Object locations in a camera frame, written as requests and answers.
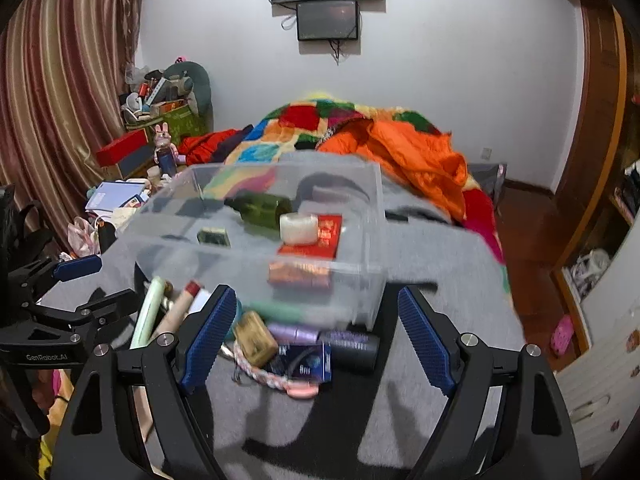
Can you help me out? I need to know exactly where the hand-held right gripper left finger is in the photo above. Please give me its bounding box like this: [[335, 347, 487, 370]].
[[50, 284, 238, 480]]

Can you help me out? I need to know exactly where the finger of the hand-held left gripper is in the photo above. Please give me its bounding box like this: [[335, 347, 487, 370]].
[[0, 288, 142, 368], [7, 254, 104, 311]]

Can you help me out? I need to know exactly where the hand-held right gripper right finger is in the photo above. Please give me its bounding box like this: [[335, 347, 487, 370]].
[[397, 285, 583, 480]]

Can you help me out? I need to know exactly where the tan soap bar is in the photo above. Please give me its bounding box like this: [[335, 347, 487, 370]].
[[234, 310, 278, 367]]

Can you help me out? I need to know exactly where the pink braided rope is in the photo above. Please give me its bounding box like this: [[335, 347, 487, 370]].
[[220, 340, 321, 400]]

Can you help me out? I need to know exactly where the light green tube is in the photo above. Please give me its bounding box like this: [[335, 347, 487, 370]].
[[130, 276, 168, 351]]

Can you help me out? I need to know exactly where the purple and black spray bottle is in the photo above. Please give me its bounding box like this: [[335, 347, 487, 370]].
[[267, 322, 381, 373]]

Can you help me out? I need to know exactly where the mint green tube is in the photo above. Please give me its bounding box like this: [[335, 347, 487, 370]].
[[242, 300, 321, 322]]

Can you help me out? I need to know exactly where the clear plastic storage box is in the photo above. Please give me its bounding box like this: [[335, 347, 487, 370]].
[[116, 162, 388, 328]]

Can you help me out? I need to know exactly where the dark blue box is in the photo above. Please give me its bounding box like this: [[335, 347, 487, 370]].
[[265, 342, 332, 383]]

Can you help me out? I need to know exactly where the pink plastic bag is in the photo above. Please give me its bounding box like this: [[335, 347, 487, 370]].
[[67, 216, 101, 256]]

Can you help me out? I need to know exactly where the grey blanket with black pattern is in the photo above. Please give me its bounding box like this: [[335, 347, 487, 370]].
[[37, 152, 526, 480]]

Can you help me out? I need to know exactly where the stack of white notebooks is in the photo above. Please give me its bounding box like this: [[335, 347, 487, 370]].
[[84, 180, 148, 213]]

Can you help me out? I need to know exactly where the small dark green item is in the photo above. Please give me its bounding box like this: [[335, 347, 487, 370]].
[[196, 229, 232, 248]]

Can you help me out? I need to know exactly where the long red box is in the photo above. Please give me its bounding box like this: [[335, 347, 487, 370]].
[[96, 130, 151, 167]]

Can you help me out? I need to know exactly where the pink slipper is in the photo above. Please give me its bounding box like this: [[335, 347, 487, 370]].
[[550, 314, 573, 356]]

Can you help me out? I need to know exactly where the white tape roll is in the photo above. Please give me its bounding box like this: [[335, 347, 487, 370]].
[[279, 212, 320, 246]]

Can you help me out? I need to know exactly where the green glass bottle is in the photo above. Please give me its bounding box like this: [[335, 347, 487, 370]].
[[223, 192, 294, 231]]

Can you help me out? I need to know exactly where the pink bunny toy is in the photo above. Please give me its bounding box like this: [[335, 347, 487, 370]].
[[153, 122, 181, 158]]

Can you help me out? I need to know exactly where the orange quilt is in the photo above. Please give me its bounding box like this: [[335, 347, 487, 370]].
[[316, 119, 471, 223]]

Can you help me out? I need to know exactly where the white cabinet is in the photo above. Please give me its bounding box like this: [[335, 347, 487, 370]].
[[555, 225, 640, 480]]

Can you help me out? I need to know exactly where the white plastic bag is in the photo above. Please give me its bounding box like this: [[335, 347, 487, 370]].
[[572, 250, 612, 301]]

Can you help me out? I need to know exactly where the red garment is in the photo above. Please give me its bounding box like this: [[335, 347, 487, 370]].
[[177, 129, 251, 166]]

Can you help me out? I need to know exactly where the cluttered green box pile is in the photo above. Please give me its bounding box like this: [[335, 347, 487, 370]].
[[125, 105, 206, 138]]

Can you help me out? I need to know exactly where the grey neck pillow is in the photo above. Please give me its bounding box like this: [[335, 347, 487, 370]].
[[162, 61, 212, 116]]

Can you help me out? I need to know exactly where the wooden door frame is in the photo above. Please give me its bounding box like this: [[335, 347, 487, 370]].
[[520, 0, 631, 281]]

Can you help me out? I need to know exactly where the black hanging cable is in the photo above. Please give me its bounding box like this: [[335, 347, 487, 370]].
[[327, 37, 351, 66]]

